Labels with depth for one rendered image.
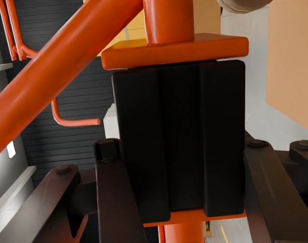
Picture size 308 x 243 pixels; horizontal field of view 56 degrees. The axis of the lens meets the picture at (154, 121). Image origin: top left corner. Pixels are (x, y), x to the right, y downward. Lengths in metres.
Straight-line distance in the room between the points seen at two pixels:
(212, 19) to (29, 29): 9.78
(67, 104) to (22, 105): 11.15
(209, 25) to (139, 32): 5.54
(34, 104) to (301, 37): 0.23
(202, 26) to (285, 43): 1.63
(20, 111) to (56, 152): 11.93
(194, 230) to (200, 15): 1.81
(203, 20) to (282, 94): 1.63
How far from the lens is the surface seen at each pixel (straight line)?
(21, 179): 11.68
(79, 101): 11.22
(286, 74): 0.33
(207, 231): 7.56
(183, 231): 0.16
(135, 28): 7.43
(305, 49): 0.30
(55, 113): 8.35
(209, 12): 1.95
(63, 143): 11.83
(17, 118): 0.17
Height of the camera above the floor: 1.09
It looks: level
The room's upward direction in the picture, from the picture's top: 96 degrees counter-clockwise
